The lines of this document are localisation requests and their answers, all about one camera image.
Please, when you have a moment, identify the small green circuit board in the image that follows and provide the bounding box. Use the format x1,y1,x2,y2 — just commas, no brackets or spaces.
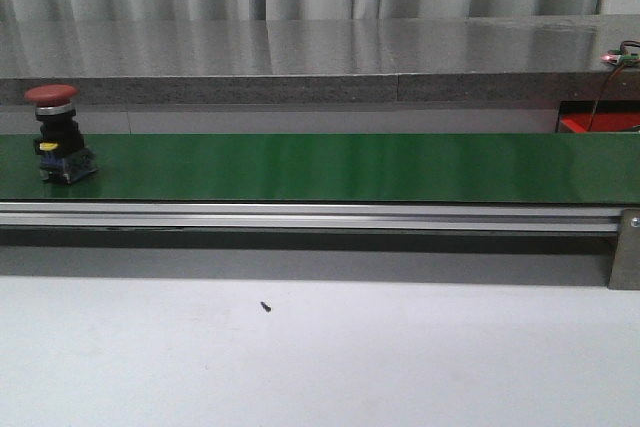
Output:
601,50,639,66

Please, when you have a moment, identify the green conveyor belt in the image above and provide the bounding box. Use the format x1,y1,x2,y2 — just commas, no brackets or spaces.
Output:
1,133,639,205

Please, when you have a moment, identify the metal conveyor support bracket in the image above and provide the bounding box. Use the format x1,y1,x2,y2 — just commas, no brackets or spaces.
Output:
608,209,640,291

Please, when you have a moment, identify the aluminium conveyor frame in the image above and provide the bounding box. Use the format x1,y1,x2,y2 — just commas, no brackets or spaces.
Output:
1,202,623,234

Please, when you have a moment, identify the grey stone counter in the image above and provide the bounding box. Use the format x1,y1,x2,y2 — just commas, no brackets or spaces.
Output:
1,15,639,105

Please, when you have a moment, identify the red and black wire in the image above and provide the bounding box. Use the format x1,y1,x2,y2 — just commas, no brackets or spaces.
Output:
585,40,640,134

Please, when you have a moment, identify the red plastic tray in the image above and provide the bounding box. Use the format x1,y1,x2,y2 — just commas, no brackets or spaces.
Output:
557,112,639,133

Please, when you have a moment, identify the red mushroom push button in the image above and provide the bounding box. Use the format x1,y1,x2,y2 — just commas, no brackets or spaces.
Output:
24,84,98,185

